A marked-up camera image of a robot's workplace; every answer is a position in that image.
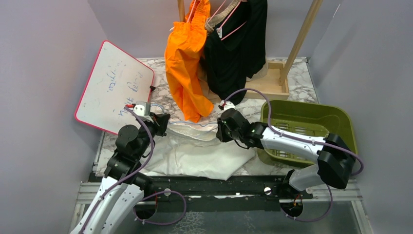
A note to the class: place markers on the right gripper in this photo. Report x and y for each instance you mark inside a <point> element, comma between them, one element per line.
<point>220,133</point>

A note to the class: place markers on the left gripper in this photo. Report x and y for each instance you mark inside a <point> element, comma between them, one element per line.
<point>160,124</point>

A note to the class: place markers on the white shorts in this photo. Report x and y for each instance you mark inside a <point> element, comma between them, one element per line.
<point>178,155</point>

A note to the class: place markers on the olive green plastic basket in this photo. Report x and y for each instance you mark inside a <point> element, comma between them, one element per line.
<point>308,119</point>

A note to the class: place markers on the blue wire hanger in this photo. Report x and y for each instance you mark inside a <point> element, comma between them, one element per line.
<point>183,122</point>

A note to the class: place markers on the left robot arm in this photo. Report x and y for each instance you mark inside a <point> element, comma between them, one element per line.
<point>123,186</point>

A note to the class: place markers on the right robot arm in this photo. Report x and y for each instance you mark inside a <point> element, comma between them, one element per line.
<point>333,162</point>

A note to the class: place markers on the black shorts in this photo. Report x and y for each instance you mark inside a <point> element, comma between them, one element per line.
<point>235,51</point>

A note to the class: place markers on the orange shorts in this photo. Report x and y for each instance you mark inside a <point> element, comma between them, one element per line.
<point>182,55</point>

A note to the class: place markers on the pink framed whiteboard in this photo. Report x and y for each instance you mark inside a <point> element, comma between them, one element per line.
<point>116,79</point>

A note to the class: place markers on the wooden clothes rack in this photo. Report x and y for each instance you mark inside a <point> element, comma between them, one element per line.
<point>274,84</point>

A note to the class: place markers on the beige garment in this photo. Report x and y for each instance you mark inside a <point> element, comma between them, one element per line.
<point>214,20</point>

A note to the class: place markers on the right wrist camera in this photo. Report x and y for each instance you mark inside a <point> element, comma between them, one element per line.
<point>226,105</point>

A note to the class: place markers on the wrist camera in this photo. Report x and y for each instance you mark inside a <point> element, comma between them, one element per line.
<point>226,105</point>
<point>140,108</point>

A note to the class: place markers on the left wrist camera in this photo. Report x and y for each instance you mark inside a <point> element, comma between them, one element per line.
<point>140,108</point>

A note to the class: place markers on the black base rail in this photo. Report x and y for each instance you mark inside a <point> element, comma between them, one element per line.
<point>239,193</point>

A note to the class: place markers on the pink wire hanger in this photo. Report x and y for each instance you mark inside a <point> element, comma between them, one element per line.
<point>202,23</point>

